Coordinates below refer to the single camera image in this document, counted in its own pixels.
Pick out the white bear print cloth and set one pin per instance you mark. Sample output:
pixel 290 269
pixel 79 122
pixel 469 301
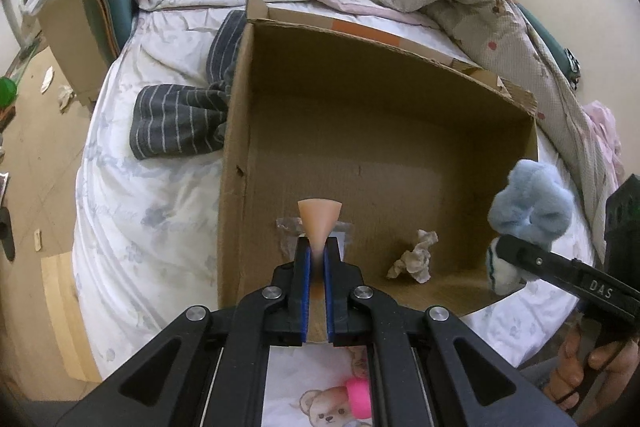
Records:
pixel 310 387

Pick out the clear plastic tape scrap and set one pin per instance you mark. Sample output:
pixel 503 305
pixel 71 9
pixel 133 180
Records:
pixel 287 227

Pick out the crumpled paper ball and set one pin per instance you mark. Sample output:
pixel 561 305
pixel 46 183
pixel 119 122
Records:
pixel 414 258

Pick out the light blue fluffy sock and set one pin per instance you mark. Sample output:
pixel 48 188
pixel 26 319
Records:
pixel 532 202

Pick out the dark grey striped garment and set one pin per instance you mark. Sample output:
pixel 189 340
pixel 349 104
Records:
pixel 175 122

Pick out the white paper scrap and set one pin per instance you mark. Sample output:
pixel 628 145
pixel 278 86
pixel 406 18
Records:
pixel 47 79
pixel 65 98

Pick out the black object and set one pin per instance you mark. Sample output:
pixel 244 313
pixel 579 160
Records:
pixel 6 234

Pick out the pink cloth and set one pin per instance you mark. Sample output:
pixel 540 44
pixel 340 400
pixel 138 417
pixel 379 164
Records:
pixel 602 132

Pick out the large brown cardboard box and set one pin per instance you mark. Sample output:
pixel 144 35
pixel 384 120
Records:
pixel 360 122

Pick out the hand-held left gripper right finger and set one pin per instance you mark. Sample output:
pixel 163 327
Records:
pixel 328 302

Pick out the white floral bed sheet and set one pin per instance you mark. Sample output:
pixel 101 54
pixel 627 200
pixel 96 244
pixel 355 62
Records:
pixel 150 207

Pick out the green plastic object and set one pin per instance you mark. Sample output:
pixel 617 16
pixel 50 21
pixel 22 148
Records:
pixel 7 91

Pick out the small brown cardboard box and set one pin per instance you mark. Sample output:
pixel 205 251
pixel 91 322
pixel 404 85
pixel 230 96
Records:
pixel 67 37

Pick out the pink tape roll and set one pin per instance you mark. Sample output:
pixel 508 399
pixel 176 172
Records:
pixel 361 398

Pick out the peach cone-shaped makeup sponge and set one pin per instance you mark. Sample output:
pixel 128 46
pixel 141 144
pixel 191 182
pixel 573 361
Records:
pixel 320 219

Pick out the person's right hand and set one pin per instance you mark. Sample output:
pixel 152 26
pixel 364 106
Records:
pixel 567 367

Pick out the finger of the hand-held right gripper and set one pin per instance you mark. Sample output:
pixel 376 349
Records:
pixel 560 268

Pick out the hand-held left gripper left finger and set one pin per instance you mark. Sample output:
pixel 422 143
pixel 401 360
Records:
pixel 305 302

